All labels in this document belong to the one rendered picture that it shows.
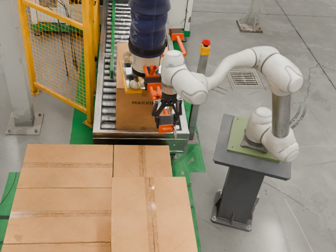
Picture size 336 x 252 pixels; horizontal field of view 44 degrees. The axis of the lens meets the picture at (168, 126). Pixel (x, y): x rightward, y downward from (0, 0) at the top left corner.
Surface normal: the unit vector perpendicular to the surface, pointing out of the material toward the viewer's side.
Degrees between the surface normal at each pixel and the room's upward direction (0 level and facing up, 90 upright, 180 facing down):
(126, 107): 90
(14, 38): 90
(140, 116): 90
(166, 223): 0
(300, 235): 0
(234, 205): 90
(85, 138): 0
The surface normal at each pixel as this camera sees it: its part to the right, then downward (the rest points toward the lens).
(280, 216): 0.09, -0.75
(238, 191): -0.24, 0.62
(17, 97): 0.08, 0.66
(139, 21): -0.49, 0.24
